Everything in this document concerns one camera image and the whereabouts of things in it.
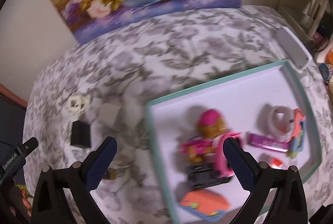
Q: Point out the gold patterned black box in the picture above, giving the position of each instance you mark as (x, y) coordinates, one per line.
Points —
(110, 174)

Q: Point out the white and grey watch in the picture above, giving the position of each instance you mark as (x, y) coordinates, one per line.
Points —
(280, 123)

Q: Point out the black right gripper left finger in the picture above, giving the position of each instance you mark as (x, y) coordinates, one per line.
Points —
(50, 203)

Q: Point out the teal rimmed white tray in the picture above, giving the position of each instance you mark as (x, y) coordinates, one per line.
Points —
(243, 99)

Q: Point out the pink and blue utility cutter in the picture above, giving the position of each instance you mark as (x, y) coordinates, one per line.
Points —
(296, 143)

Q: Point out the black charger cube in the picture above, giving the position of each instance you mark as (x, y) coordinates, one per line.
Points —
(80, 134)

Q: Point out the blue and pink case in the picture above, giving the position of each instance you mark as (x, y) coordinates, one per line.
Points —
(205, 204)

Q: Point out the black toy car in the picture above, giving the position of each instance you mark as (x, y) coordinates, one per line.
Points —
(204, 175)

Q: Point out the purple lighter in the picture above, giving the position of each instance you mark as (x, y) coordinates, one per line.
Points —
(267, 143)

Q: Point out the white charger adapter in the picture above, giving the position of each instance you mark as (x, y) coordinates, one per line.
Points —
(108, 114)

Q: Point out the orange glue tube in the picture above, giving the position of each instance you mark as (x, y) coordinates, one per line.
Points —
(275, 163)

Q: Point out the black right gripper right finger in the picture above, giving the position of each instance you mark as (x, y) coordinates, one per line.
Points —
(289, 203)

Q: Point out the colourful round tin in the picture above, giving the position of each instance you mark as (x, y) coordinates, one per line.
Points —
(326, 71)

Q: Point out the pink puppy toy figure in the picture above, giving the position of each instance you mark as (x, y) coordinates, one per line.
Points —
(211, 126)

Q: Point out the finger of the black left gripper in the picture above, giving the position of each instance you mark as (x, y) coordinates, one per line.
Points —
(14, 161)

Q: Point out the floral grey blanket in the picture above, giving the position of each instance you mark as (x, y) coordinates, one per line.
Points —
(130, 67)

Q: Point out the white rectangular device box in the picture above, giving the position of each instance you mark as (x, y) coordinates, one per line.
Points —
(294, 48)

